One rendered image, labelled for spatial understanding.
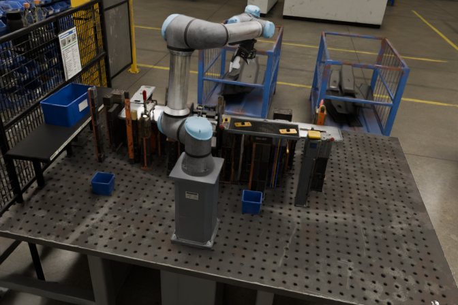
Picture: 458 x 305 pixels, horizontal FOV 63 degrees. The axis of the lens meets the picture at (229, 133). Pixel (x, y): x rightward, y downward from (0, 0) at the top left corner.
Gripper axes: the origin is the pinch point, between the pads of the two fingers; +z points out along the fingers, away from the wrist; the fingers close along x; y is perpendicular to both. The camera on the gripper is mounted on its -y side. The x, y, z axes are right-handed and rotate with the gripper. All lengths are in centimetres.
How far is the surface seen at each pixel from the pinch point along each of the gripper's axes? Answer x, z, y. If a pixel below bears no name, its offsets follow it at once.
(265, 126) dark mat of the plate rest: -10.3, 15.1, 32.9
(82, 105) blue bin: -64, 35, -57
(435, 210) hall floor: 155, 127, 124
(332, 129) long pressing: 43, 32, 49
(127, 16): 140, 126, -314
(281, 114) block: 31.0, 34.8, 17.5
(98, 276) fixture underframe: -101, 83, 15
